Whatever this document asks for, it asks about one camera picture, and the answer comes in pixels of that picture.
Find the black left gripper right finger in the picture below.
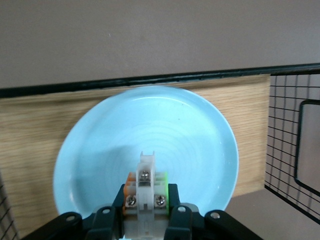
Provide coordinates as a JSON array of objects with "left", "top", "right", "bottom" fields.
[{"left": 164, "top": 183, "right": 263, "bottom": 240}]

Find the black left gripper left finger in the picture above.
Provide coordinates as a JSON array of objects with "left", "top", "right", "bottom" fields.
[{"left": 22, "top": 183, "right": 126, "bottom": 240}]

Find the light blue round plate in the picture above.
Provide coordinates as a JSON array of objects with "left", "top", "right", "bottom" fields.
[{"left": 53, "top": 86, "right": 240, "bottom": 221}]

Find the black wire basket wooden shelf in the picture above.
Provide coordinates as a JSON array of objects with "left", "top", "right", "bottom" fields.
[{"left": 0, "top": 63, "right": 320, "bottom": 240}]

